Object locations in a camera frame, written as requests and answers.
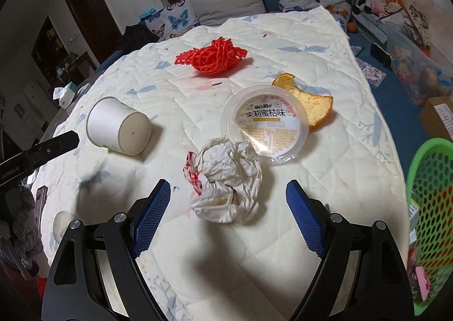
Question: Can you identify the white paper wrapper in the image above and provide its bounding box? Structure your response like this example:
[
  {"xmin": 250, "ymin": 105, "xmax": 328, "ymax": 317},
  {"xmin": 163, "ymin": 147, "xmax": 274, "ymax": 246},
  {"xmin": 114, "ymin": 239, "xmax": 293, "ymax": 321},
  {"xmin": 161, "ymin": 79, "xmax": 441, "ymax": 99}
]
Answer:
[{"xmin": 183, "ymin": 137, "xmax": 262, "ymax": 225}]

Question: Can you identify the white paper cup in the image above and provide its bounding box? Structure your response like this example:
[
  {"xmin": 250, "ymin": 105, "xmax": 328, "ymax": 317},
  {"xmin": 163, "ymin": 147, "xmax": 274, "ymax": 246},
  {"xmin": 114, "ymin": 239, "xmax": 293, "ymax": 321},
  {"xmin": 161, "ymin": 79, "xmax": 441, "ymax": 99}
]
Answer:
[{"xmin": 86, "ymin": 97, "xmax": 152, "ymax": 156}]

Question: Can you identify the red foam fruit net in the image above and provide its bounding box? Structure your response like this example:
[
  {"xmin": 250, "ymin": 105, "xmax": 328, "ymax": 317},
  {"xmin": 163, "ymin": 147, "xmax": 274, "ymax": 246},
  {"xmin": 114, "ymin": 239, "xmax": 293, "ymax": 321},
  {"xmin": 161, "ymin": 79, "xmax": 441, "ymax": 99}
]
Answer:
[{"xmin": 174, "ymin": 37, "xmax": 248, "ymax": 77}]

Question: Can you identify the clear plastic jelly cup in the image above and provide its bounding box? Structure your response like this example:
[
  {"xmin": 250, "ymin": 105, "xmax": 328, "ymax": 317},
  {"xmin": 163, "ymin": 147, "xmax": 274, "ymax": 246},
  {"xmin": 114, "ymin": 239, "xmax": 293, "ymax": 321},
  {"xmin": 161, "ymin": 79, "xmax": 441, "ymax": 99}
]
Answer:
[{"xmin": 220, "ymin": 85, "xmax": 309, "ymax": 164}]

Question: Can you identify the bitten orange bread slice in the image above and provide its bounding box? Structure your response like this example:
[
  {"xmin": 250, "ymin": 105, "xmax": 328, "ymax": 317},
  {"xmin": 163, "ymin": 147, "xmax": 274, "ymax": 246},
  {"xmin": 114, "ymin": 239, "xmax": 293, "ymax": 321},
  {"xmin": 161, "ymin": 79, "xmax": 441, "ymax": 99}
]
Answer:
[{"xmin": 272, "ymin": 73, "xmax": 333, "ymax": 130}]

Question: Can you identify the green plastic mesh basket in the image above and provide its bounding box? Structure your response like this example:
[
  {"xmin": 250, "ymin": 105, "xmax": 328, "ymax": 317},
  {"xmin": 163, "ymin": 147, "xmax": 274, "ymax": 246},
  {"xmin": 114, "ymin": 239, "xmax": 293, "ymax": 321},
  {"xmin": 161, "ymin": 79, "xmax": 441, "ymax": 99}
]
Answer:
[{"xmin": 406, "ymin": 138, "xmax": 452, "ymax": 316}]

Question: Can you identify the colourful picture book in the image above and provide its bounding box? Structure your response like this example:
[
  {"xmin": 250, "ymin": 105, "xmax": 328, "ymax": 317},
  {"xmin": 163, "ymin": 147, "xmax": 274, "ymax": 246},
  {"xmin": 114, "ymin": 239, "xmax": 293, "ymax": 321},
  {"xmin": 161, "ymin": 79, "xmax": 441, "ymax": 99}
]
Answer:
[{"xmin": 356, "ymin": 58, "xmax": 386, "ymax": 88}]

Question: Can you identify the brown cardboard box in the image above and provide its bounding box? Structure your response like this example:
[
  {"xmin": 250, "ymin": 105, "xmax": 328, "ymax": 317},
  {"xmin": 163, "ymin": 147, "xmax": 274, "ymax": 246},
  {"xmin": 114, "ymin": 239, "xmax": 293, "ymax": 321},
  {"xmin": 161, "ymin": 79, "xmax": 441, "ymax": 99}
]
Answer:
[{"xmin": 419, "ymin": 96, "xmax": 453, "ymax": 141}]

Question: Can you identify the black small device on bed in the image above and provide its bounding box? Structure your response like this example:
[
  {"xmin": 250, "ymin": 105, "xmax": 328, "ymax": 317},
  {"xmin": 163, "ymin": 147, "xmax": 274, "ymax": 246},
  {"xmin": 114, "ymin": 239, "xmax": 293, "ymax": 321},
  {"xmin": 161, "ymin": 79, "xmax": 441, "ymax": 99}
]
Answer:
[{"xmin": 369, "ymin": 43, "xmax": 392, "ymax": 69}]

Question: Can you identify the clear plastic storage bin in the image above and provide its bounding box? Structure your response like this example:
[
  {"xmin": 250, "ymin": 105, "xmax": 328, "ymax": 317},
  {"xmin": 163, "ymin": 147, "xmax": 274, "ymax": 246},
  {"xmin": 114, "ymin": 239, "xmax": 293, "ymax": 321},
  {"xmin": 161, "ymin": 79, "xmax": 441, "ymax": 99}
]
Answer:
[{"xmin": 386, "ymin": 27, "xmax": 452, "ymax": 105}]

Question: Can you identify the dark wooden door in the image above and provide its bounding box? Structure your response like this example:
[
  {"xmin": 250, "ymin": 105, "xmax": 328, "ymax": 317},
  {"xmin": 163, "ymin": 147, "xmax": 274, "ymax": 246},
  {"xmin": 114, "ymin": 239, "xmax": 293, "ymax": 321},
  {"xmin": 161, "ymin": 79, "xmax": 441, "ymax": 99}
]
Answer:
[{"xmin": 65, "ymin": 0, "xmax": 121, "ymax": 63}]

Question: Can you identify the plush toy pile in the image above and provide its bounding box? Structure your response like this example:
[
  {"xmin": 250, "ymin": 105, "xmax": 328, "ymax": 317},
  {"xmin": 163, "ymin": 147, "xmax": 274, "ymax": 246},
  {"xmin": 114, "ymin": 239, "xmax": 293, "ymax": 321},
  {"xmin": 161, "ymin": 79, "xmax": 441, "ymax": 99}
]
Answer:
[{"xmin": 352, "ymin": 0, "xmax": 431, "ymax": 56}]

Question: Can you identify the grey plain pillow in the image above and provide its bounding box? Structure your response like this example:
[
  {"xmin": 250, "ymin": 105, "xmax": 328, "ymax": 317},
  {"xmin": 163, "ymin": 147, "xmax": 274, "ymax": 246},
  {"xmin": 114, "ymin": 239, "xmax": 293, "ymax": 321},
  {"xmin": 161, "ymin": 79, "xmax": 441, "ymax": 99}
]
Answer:
[{"xmin": 190, "ymin": 0, "xmax": 266, "ymax": 26}]

